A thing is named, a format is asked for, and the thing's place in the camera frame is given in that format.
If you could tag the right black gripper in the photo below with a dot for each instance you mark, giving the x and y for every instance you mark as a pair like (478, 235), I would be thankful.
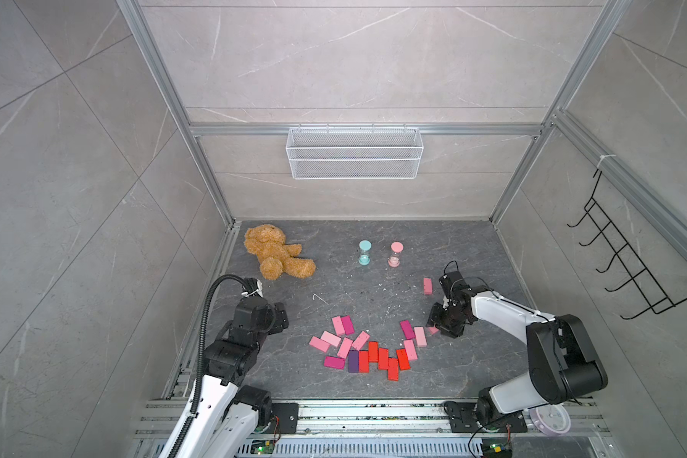
(434, 317)

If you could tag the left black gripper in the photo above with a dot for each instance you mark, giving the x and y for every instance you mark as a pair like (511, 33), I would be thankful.
(278, 317)

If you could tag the pink block carried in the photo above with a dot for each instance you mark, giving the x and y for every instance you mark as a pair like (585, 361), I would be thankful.
(420, 336)
(427, 286)

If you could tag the magenta block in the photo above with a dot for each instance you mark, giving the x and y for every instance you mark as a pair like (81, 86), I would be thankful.
(335, 362)
(407, 330)
(348, 325)

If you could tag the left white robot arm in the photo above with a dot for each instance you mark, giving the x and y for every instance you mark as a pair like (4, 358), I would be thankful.
(222, 412)

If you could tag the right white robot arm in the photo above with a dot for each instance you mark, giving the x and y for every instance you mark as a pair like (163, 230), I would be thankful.
(563, 363)

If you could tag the light pink block right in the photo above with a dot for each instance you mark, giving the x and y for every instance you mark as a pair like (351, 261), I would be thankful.
(410, 349)

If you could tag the red block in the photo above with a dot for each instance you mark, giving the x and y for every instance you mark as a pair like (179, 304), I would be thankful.
(373, 351)
(363, 364)
(383, 359)
(402, 359)

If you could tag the pink block far left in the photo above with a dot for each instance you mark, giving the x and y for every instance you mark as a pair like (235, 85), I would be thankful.
(319, 344)

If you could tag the brown teddy bear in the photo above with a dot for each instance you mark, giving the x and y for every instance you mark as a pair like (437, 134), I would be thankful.
(276, 257)

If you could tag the light pink block tilted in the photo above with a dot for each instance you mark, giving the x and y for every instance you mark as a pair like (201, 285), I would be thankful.
(331, 339)

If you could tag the light pink block upper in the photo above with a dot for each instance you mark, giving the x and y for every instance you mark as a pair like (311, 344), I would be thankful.
(338, 325)

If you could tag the pink sand timer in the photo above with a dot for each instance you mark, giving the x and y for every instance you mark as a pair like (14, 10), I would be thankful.
(395, 255)

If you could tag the pink block right tilted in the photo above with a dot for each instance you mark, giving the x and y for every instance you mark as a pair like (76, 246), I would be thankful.
(360, 342)

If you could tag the pink block centre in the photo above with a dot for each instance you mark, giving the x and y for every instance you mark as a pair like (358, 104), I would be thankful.
(345, 348)

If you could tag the purple block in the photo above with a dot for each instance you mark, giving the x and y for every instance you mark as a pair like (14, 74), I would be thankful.
(353, 361)

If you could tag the teal sand timer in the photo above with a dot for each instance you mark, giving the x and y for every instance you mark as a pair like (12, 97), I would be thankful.
(364, 247)

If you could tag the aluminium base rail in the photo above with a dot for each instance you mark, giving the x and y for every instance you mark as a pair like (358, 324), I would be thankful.
(419, 428)

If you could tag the white wire mesh basket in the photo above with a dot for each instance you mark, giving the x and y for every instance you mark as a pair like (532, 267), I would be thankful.
(354, 153)

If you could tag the black wire hook rack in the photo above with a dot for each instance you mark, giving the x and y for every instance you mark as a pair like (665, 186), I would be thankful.
(624, 254)

